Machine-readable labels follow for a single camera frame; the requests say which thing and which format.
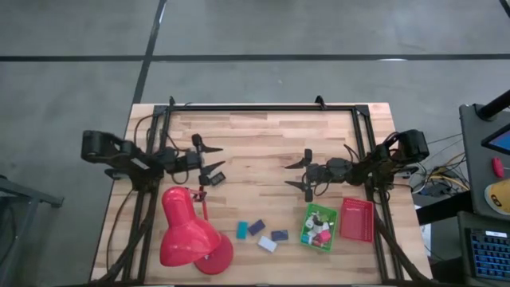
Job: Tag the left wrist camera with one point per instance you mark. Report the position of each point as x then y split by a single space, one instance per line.
192 154

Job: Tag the grey metal stand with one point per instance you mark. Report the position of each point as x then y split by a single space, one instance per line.
20 189

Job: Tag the teal plastic box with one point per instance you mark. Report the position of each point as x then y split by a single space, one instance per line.
242 230

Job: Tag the red oval button device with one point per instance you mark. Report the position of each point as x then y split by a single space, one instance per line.
497 167

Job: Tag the navy plastic box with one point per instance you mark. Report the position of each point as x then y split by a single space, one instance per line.
257 227
279 235

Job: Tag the black frame clamp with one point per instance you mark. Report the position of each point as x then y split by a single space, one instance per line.
172 101
320 101

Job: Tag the yellow white round object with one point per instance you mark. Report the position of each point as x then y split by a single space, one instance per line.
498 197

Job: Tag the small black digital display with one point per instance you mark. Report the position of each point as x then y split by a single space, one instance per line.
218 178

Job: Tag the red white USB charger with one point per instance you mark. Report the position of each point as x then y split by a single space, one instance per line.
317 242

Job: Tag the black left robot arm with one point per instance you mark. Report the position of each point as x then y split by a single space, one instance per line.
127 157

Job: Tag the white plastic box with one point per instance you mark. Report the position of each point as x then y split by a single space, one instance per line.
267 244

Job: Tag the red desk lamp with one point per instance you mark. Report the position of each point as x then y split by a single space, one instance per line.
185 231

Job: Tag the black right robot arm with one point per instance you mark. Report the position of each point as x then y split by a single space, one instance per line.
410 145

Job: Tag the green plastic basket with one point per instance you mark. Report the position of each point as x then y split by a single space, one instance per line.
318 209

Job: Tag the black pole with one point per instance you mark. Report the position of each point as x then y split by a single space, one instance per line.
494 107

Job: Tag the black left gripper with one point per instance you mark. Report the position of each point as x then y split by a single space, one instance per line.
187 162

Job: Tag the grey equipment cart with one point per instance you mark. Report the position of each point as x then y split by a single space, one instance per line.
474 159

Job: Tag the red plastic basket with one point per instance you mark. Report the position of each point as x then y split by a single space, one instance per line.
358 221

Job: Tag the blue screen monitor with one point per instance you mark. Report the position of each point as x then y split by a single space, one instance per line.
503 142

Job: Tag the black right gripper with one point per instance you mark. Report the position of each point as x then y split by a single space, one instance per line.
332 172

